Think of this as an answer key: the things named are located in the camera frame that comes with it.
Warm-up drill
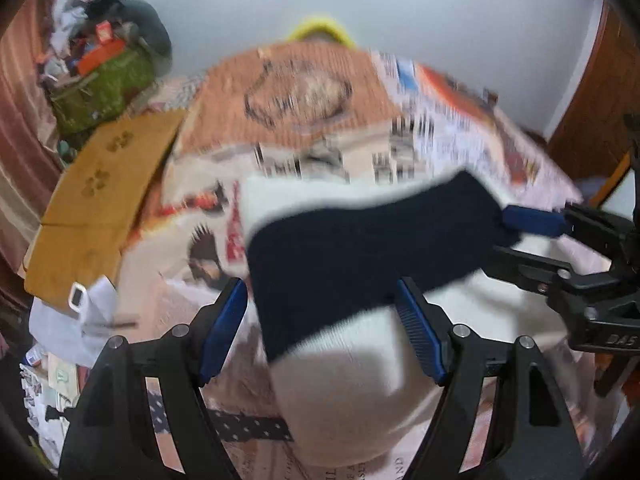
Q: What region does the white paper bag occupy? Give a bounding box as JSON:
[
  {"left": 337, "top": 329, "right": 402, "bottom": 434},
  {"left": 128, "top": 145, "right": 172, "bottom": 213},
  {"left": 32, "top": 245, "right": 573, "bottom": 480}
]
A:
[{"left": 28, "top": 276, "right": 117, "bottom": 368}]

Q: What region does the grey plush toy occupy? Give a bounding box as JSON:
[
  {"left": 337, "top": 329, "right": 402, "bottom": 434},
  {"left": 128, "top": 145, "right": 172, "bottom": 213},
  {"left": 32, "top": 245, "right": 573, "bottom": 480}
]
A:
[{"left": 116, "top": 0, "right": 172, "bottom": 58}]

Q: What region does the green fabric storage box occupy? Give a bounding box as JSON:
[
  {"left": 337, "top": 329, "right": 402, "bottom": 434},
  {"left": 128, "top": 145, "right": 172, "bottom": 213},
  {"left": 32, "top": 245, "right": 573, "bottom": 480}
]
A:
[{"left": 49, "top": 49, "right": 155, "bottom": 136}]

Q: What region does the black white striped sweater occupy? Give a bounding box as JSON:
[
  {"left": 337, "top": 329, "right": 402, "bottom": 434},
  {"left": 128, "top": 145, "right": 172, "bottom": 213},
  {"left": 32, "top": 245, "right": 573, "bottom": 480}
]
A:
[{"left": 240, "top": 169, "right": 565, "bottom": 467}]

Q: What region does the brown wooden door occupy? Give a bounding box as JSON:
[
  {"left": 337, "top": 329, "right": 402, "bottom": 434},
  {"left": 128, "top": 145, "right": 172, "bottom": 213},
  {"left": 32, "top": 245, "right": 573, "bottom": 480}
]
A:
[{"left": 548, "top": 3, "right": 639, "bottom": 180}]

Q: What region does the small white digital clock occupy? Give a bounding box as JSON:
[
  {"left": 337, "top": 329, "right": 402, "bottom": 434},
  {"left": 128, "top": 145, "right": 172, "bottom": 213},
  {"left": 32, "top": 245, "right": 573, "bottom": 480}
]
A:
[{"left": 67, "top": 282, "right": 90, "bottom": 314}]

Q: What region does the striped red brown curtain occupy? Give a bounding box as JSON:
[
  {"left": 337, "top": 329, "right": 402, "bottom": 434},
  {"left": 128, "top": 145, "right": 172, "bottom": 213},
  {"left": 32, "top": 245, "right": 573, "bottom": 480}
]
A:
[{"left": 1, "top": 0, "right": 61, "bottom": 274}]

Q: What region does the wooden lap desk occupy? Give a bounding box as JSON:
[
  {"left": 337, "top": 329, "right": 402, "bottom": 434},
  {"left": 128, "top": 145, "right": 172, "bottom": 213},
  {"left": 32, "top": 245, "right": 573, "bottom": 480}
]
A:
[{"left": 25, "top": 110, "right": 186, "bottom": 315}]

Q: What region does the orange box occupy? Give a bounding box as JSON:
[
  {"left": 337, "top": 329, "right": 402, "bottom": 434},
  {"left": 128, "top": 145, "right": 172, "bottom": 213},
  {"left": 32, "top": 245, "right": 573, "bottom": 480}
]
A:
[{"left": 77, "top": 39, "right": 126, "bottom": 76}]

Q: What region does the yellow curved headrest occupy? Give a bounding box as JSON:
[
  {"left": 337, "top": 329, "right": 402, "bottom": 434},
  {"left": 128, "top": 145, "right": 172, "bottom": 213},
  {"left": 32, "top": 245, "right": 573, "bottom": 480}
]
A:
[{"left": 286, "top": 15, "right": 357, "bottom": 49}]

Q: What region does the printed newspaper pattern bedspread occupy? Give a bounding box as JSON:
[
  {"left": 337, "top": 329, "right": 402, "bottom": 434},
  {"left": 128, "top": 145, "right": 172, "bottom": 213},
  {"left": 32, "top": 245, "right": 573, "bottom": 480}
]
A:
[{"left": 112, "top": 39, "right": 622, "bottom": 480}]

